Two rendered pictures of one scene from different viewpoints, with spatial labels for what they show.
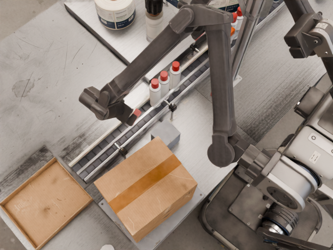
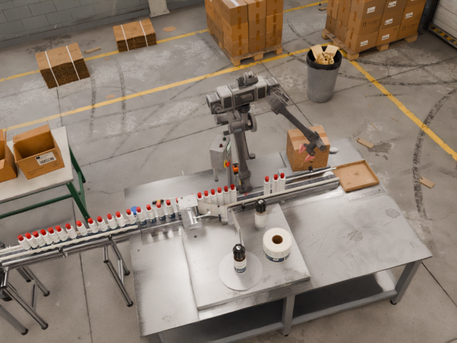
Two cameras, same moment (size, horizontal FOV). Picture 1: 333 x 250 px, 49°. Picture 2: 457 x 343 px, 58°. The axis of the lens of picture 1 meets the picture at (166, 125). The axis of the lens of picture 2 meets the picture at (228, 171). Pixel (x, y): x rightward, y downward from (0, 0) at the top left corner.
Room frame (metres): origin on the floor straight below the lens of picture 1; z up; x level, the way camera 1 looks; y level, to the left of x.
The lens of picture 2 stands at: (2.73, 0.97, 3.46)
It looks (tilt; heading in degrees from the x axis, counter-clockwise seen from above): 47 degrees down; 216
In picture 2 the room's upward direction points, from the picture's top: 5 degrees counter-clockwise
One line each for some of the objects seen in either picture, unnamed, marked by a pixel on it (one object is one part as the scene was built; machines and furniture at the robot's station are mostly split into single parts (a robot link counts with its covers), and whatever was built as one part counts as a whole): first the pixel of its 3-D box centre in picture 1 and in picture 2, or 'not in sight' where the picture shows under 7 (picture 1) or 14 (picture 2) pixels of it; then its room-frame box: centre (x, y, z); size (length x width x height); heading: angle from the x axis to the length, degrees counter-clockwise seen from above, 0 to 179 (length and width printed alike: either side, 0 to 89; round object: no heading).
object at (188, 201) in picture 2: not in sight; (187, 201); (1.40, -0.40, 1.14); 0.14 x 0.11 x 0.01; 137
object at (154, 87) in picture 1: (155, 93); (281, 182); (0.77, 0.06, 0.98); 0.05 x 0.05 x 0.20
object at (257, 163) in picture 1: (255, 162); (275, 92); (0.31, -0.26, 1.45); 0.09 x 0.08 x 0.12; 143
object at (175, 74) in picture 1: (175, 76); (266, 186); (0.86, -0.03, 0.98); 0.05 x 0.05 x 0.20
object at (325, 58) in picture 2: not in sight; (325, 60); (-1.74, -0.60, 0.50); 0.42 x 0.41 x 0.28; 143
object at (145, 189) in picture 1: (146, 191); (307, 148); (0.33, 0.07, 0.99); 0.30 x 0.24 x 0.27; 130
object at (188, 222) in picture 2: not in sight; (190, 211); (1.39, -0.40, 1.01); 0.14 x 0.13 x 0.26; 137
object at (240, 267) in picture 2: not in sight; (239, 258); (1.56, 0.14, 1.04); 0.09 x 0.09 x 0.29
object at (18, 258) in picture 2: not in sight; (80, 270); (2.05, -1.14, 0.47); 1.17 x 0.38 x 0.94; 137
